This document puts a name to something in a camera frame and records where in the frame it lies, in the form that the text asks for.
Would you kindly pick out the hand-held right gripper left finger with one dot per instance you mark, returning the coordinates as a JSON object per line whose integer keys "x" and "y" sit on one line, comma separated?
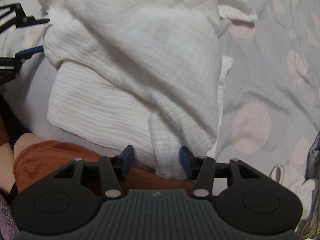
{"x": 128, "y": 160}

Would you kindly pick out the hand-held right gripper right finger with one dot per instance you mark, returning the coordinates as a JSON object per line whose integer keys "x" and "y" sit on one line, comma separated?
{"x": 185, "y": 162}

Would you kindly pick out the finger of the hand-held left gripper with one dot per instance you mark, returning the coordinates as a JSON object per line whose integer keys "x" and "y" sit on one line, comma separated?
{"x": 37, "y": 20}
{"x": 28, "y": 51}

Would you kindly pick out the white crinkled cotton garment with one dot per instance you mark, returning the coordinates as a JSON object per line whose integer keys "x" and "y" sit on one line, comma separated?
{"x": 137, "y": 55}

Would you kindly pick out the orange fleece garment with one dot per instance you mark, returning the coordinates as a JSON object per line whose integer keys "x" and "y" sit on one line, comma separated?
{"x": 50, "y": 155}

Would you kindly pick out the person's bare leg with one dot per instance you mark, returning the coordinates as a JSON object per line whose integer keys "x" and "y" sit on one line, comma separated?
{"x": 27, "y": 141}

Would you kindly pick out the grey pink-dotted bedsheet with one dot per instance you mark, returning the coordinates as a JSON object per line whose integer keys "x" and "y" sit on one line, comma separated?
{"x": 262, "y": 80}

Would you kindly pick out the pale pink cloth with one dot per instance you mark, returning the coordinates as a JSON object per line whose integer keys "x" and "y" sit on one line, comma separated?
{"x": 295, "y": 190}

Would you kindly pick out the grey-blue cloth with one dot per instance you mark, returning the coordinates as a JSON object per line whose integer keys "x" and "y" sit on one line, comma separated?
{"x": 313, "y": 155}

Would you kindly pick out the purple fuzzy blanket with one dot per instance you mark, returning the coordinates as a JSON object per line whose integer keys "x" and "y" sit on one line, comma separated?
{"x": 6, "y": 217}

